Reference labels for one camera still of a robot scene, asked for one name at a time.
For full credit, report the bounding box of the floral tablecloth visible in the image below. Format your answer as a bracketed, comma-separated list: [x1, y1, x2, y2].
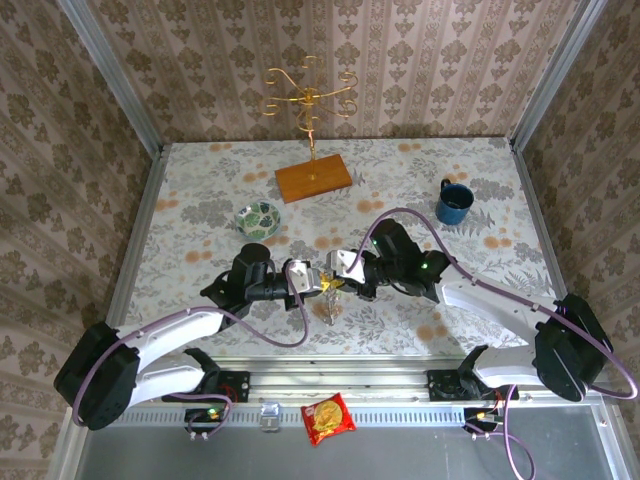
[114, 138, 576, 359]

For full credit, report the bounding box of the green leaf pattern bowl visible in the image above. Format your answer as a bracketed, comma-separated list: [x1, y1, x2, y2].
[234, 200, 282, 242]

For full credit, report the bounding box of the blue mug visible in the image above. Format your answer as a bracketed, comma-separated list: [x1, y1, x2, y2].
[433, 178, 475, 226]

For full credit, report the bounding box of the red snack packet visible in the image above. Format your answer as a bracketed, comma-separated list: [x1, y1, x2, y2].
[299, 392, 358, 448]

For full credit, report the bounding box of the grey metal shelf panel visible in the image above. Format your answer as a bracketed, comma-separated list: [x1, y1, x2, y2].
[74, 427, 624, 480]

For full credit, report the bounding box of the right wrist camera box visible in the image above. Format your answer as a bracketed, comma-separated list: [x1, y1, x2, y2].
[325, 248, 370, 281]

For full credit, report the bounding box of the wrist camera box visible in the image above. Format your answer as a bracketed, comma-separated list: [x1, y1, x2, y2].
[325, 248, 370, 281]
[287, 259, 321, 294]

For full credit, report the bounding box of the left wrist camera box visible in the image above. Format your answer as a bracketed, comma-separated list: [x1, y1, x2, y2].
[287, 259, 321, 294]

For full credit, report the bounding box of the aluminium mounting rail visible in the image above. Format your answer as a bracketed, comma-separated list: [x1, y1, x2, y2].
[74, 363, 614, 402]

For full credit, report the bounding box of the gold wire stand wooden base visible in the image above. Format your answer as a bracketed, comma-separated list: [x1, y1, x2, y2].
[259, 54, 360, 205]

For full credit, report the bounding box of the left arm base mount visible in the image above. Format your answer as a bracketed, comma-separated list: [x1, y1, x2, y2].
[161, 370, 251, 404]

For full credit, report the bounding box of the aluminium table side rail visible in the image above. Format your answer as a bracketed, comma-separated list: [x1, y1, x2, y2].
[92, 144, 172, 367]
[509, 139, 591, 365]

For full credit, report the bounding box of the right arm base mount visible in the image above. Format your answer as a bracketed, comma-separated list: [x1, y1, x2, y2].
[427, 368, 520, 402]

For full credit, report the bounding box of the slotted grey cable duct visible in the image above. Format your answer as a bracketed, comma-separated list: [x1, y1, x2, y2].
[89, 406, 609, 429]

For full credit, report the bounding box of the aluminium frame post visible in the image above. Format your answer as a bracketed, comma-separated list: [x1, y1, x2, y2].
[509, 0, 609, 151]
[57, 0, 166, 151]

